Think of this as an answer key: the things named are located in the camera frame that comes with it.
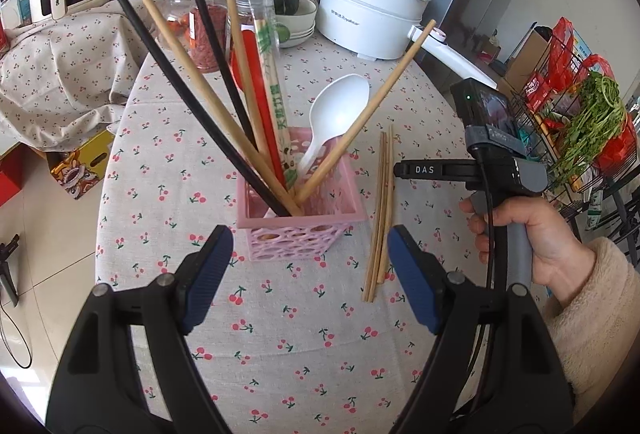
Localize person's right hand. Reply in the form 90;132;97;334
459;196;597;311

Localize white bowl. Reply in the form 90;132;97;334
272;0;319;33
279;32;316;49
279;21;318;40

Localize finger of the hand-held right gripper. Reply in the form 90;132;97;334
393;158;478;181

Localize pink plastic basket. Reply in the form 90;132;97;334
236;128;369;263

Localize black tripod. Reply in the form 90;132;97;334
0;234;22;308

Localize white plastic spoon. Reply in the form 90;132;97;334
297;74;372;178

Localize red chopsticks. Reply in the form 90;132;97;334
230;30;289;191

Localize white electric pot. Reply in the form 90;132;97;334
316;0;501;90

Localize cherry print cloth cover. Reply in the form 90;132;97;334
0;8;152;155

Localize red plastic bag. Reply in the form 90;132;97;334
549;16;621;90

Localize goji berry jar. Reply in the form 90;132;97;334
187;0;234;74

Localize thin bamboo chopstick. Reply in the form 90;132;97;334
376;128;391;285
382;124;395;285
368;132;388;303
362;132;385;302

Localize wooden chopstick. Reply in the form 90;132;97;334
221;0;289;191
292;20;437;206
131;0;304;217

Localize bunch of leafy greens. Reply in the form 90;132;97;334
549;72;637;188

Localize black chopstick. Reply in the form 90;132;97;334
174;0;261;153
106;0;293;218

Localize printed cardboard box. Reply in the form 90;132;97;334
45;129;114;203

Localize cherry print tablecloth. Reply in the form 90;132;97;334
95;0;506;434

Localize person's right forearm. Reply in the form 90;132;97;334
542;236;640;426

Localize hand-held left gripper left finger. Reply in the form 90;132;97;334
45;224;236;434

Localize bamboo chopsticks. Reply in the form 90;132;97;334
247;0;299;191

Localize brown cardboard box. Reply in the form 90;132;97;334
502;26;554;100

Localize metal wire rack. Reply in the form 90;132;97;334
510;18;640;265

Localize red snack packet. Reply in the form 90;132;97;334
523;70;554;113

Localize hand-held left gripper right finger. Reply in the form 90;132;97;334
386;224;576;434

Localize red box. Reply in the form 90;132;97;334
0;144;24;201

